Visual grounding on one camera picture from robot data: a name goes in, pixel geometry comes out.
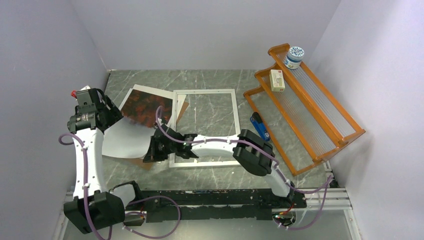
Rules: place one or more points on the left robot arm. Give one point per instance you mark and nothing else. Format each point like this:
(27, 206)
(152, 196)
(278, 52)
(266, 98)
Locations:
(93, 206)

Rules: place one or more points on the blue stapler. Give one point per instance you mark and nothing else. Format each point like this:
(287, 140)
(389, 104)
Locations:
(259, 126)

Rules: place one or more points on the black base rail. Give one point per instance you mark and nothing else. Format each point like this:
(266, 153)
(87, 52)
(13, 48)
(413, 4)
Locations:
(167, 205)

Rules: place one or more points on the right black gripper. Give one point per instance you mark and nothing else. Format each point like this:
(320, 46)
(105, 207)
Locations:
(152, 155)

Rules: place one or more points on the orange wooden shelf rack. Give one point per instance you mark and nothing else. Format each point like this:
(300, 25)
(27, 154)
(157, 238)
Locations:
(318, 120)

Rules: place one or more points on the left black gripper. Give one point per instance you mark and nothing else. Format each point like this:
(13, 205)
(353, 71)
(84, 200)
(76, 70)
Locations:
(114, 115)

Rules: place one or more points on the blue white round jar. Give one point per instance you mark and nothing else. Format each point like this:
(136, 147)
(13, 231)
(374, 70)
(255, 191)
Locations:
(294, 57)

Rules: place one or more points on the white picture frame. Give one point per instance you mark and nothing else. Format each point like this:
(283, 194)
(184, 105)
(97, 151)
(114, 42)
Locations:
(211, 113)

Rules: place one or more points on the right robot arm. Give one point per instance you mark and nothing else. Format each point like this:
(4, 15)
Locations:
(253, 153)

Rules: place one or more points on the brown backing board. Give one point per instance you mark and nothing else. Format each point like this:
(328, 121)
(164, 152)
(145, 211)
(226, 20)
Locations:
(148, 165)

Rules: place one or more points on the red and white photo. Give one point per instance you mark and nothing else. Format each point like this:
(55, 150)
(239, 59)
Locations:
(130, 137)

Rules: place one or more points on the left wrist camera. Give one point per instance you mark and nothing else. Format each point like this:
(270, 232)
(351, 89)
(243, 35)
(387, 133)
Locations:
(75, 93)

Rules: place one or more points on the small cream box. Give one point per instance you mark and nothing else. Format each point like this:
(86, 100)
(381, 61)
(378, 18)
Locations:
(277, 82)

